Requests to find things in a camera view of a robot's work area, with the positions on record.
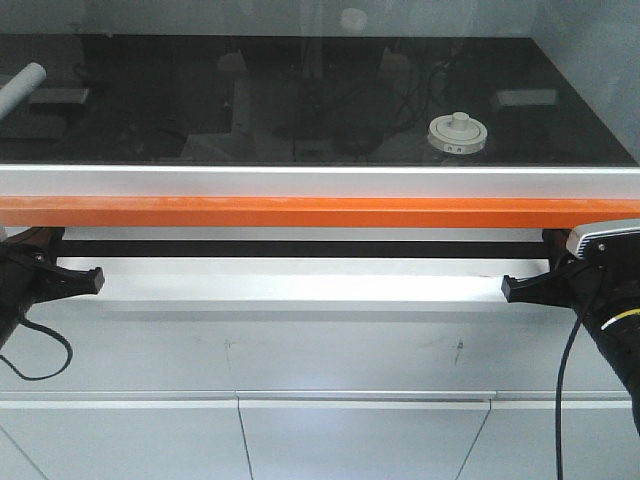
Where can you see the white base cabinet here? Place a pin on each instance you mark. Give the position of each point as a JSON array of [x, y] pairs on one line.
[[287, 369]]

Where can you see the glass jar with white lid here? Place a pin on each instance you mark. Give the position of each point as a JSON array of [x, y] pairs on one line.
[[457, 134]]

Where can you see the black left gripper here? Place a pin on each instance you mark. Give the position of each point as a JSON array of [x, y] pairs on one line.
[[26, 281]]

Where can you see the white rolled paper tube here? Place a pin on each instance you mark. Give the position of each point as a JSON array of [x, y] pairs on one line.
[[20, 86]]

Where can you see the fume hood sash orange handle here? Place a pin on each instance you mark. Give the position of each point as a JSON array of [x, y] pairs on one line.
[[120, 201]]

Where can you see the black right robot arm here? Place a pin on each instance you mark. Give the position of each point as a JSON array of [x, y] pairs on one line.
[[612, 320]]

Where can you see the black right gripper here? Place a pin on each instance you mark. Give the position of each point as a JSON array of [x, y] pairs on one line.
[[568, 286]]

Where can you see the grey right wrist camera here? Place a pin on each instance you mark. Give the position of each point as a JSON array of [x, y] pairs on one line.
[[606, 241]]

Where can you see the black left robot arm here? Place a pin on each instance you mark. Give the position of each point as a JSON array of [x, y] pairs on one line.
[[10, 318]]

